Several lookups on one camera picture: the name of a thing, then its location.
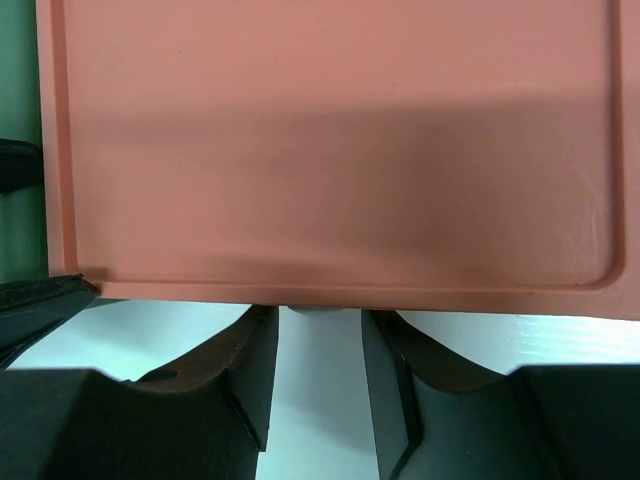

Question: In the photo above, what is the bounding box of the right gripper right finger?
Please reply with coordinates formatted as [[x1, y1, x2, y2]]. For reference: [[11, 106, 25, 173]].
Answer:
[[361, 310, 510, 479]]

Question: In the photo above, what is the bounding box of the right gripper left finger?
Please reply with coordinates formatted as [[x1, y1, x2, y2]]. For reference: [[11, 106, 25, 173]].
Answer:
[[126, 305, 278, 453]]

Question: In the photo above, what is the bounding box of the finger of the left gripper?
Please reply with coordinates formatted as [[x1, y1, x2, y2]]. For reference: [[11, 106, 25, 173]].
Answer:
[[1, 275, 98, 369], [0, 139, 43, 194]]

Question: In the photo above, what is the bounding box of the green drawer box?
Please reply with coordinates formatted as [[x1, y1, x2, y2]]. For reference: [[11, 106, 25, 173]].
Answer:
[[1, 1, 48, 283]]

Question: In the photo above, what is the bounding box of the red drawer box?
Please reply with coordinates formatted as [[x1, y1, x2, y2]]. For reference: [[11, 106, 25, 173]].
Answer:
[[36, 1, 639, 319]]

